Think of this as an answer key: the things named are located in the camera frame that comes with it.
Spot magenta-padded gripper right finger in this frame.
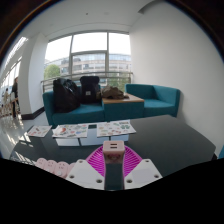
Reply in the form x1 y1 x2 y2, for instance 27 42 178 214
113 148 164 192

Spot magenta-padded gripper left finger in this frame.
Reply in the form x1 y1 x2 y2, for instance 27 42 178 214
65 146 115 192

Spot teal two-seat sofa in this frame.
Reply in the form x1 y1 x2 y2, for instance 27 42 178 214
42 84 106 128

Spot teal wood-topped side table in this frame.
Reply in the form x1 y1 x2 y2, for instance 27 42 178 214
101 93 146 122

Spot teal armchair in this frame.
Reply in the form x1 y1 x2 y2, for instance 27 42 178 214
125 83 182 119

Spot large black backpack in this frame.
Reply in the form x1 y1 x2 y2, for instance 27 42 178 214
52 77 81 114

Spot black backpack with label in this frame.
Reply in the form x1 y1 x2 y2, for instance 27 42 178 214
79 75 102 105

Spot brown bag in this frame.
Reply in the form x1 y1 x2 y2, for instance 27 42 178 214
100 85 131 100

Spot metal window railing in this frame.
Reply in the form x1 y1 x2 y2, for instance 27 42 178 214
40 71 134 95

